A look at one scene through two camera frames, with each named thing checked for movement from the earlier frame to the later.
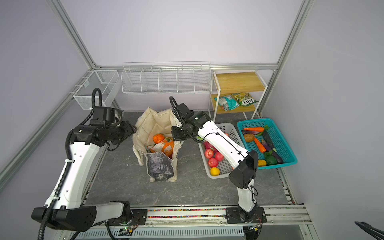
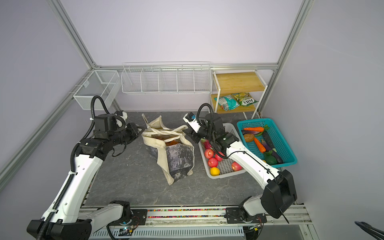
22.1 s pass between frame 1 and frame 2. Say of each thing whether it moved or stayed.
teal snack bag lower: stayed
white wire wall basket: stayed
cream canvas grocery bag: moved
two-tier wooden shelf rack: stayed
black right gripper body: moved
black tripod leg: stayed
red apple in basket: stayed
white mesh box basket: stayed
